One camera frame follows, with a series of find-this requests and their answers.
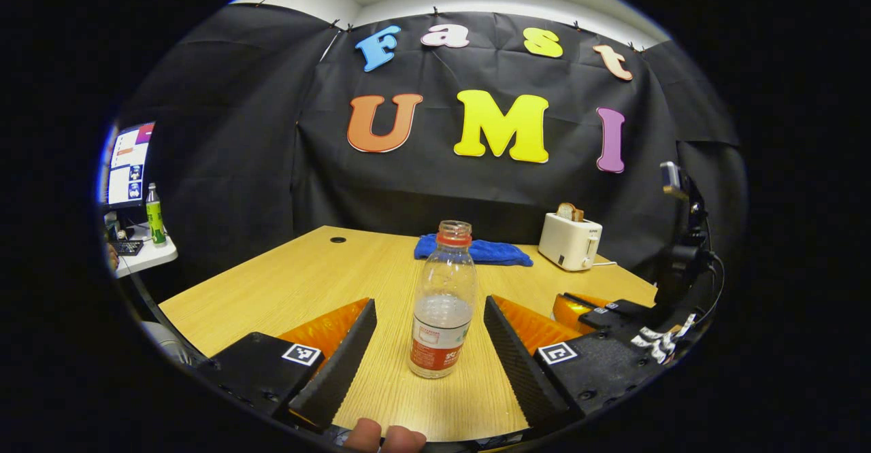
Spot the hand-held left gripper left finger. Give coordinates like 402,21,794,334
194,298,378,433

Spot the black backdrop cloth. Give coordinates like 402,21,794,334
112,1,749,304

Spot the clear plastic water bottle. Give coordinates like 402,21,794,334
409,220,478,380

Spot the white side table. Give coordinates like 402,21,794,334
109,225,179,278

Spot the green drink bottle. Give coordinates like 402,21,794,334
146,182,167,246

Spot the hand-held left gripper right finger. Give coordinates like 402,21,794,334
483,295,664,435

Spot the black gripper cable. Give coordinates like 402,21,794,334
694,250,726,324

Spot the blue towel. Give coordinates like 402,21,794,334
414,233,534,267

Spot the computer monitor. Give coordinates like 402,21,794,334
102,121,156,209

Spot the white toaster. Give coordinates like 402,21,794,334
538,212,604,272

